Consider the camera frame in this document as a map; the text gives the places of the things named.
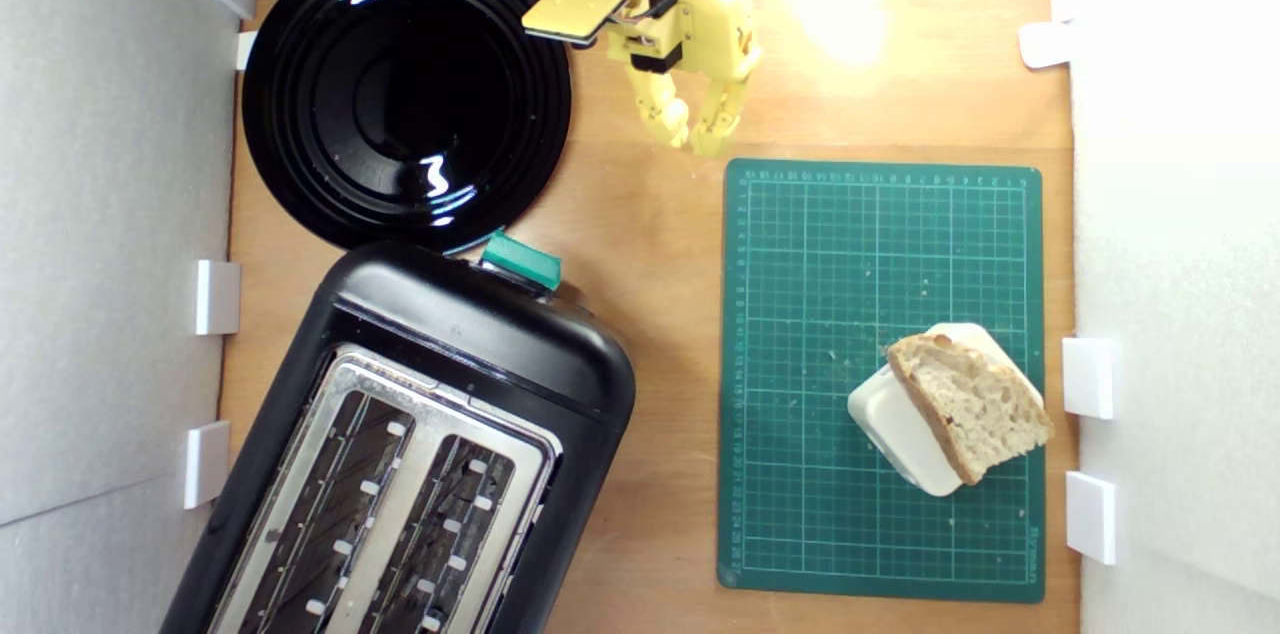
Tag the green cutting mat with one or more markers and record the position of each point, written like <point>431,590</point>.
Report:
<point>820,264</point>

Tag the black plate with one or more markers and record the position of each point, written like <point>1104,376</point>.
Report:
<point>400,94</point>

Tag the green toaster lever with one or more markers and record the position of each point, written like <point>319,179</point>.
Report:
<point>522,260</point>

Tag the wrist camera on yellow plate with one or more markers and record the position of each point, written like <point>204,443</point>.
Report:
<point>572,9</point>

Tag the black two-slot toaster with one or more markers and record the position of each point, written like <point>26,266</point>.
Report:
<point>480,334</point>

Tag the white block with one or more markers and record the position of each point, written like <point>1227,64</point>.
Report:
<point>900,434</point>

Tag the brown bread slice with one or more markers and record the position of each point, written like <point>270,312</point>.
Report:
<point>975,404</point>

